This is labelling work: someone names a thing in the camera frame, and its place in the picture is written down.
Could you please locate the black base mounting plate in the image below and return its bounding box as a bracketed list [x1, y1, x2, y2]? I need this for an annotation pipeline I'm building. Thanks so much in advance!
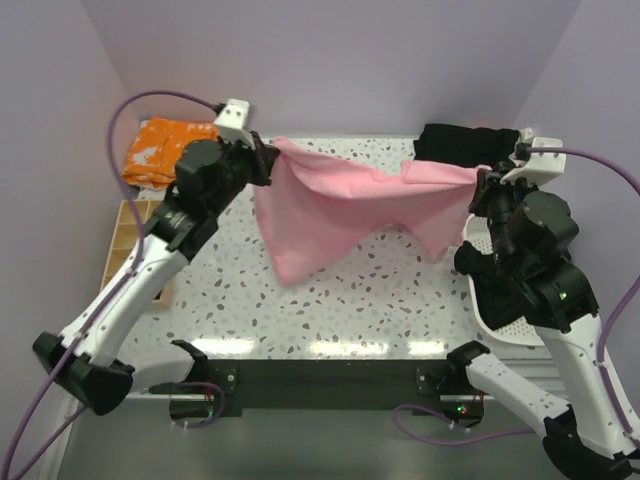
[164, 357, 486, 418]

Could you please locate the pink t-shirt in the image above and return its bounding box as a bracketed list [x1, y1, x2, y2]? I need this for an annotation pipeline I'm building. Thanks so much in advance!
[254, 137, 480, 286]

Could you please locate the wooden compartment tray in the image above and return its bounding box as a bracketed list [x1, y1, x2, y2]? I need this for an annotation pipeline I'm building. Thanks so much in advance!
[100, 200, 174, 311]

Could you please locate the white plastic laundry basket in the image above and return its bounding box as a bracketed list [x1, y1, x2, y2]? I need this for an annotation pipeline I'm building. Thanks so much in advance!
[462, 215, 544, 348]

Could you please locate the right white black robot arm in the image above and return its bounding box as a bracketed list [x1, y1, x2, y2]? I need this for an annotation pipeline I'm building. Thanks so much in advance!
[445, 170, 639, 479]

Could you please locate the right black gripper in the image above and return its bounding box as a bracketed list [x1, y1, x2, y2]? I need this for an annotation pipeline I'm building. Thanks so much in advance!
[467, 160, 543, 269]

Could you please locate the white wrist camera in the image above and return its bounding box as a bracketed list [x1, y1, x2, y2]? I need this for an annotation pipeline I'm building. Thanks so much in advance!
[214, 99, 254, 149]
[500, 137, 566, 187]

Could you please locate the black t-shirt in basket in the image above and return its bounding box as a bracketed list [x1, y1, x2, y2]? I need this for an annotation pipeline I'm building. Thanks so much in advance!
[454, 241, 533, 331]

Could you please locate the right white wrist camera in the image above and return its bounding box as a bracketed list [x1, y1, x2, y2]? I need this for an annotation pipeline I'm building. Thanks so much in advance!
[500, 137, 566, 187]

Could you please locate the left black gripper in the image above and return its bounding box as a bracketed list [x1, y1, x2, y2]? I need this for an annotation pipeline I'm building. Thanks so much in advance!
[212, 132, 282, 216]

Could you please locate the black folded t-shirt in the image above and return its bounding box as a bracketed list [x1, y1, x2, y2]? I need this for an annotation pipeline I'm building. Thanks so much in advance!
[413, 123, 520, 168]

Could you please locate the orange white folded t-shirt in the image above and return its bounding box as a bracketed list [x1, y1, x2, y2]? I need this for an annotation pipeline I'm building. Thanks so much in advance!
[121, 117, 217, 190]

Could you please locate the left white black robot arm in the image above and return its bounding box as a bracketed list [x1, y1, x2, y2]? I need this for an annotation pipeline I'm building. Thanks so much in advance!
[33, 134, 280, 416]

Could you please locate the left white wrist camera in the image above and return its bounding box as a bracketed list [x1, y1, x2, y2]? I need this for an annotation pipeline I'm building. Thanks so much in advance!
[214, 99, 254, 149]

